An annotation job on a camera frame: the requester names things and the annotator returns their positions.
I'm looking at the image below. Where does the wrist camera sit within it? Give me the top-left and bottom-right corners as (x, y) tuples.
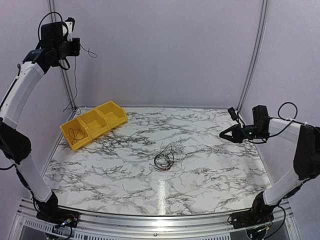
(63, 17), (75, 42)
(227, 107), (239, 123)

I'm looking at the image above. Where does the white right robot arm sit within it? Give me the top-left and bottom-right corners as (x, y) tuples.
(219, 116), (320, 224)

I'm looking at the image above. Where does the aluminium front rail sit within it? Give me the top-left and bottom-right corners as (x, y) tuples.
(8, 198), (301, 240)

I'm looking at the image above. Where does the yellow plastic bin middle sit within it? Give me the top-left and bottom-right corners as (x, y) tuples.
(77, 109), (111, 140)

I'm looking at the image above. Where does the yellow plastic bin right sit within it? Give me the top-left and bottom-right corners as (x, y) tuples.
(96, 101), (129, 129)

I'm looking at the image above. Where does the cable bundle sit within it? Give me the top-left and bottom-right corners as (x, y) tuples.
(152, 136), (186, 172)

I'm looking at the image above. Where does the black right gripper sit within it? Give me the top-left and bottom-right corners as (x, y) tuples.
(219, 123), (267, 144)

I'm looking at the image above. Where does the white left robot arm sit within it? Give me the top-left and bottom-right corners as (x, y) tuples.
(0, 17), (81, 223)

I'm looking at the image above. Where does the aluminium corner post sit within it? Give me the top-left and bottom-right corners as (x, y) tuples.
(47, 0), (77, 112)
(237, 0), (270, 111)

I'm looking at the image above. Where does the aluminium corner post right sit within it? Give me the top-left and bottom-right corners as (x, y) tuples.
(237, 0), (270, 111)

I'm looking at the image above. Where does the aluminium corner post left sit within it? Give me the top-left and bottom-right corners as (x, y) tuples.
(47, 0), (77, 112)

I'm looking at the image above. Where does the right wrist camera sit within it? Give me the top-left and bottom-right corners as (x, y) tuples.
(227, 107), (239, 123)

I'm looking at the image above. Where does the black wire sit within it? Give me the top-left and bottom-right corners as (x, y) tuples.
(62, 44), (98, 113)

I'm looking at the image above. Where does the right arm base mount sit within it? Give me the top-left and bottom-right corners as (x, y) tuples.
(227, 196), (275, 229)

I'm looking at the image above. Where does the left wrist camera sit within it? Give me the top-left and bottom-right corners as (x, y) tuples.
(63, 17), (75, 42)

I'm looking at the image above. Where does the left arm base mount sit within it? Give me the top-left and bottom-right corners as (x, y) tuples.
(32, 193), (80, 228)

